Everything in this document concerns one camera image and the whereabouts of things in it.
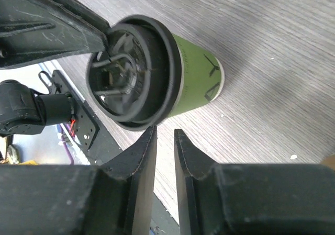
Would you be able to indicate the single green paper cup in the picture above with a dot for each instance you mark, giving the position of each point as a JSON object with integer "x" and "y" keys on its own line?
{"x": 202, "y": 78}

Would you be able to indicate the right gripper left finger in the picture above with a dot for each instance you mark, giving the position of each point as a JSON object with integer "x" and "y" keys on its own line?
{"x": 113, "y": 198}

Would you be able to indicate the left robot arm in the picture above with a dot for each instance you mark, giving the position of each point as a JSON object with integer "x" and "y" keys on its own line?
{"x": 25, "y": 111}

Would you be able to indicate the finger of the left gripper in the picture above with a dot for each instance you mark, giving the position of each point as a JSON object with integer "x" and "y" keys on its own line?
{"x": 34, "y": 31}

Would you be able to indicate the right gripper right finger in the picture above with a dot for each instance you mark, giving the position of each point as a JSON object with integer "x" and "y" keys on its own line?
{"x": 216, "y": 198}

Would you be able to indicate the black lid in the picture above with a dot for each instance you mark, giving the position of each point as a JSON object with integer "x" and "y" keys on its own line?
{"x": 136, "y": 80}

